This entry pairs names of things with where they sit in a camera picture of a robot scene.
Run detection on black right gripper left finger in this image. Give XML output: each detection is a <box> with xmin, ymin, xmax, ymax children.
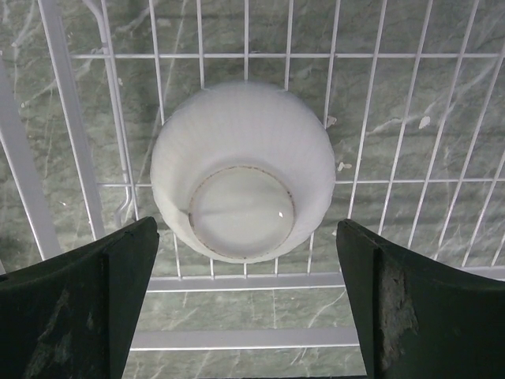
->
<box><xmin>1</xmin><ymin>216</ymin><xmax>159</xmax><ymax>378</ymax></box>

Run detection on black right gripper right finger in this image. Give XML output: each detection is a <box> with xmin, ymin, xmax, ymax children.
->
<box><xmin>336</xmin><ymin>220</ymin><xmax>504</xmax><ymax>378</ymax></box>

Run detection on white ribbed bowl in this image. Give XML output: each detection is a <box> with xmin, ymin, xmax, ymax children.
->
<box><xmin>150</xmin><ymin>82</ymin><xmax>336</xmax><ymax>264</ymax></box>

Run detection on white wire dish rack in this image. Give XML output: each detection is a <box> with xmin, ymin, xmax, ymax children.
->
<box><xmin>1</xmin><ymin>1</ymin><xmax>504</xmax><ymax>351</ymax></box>

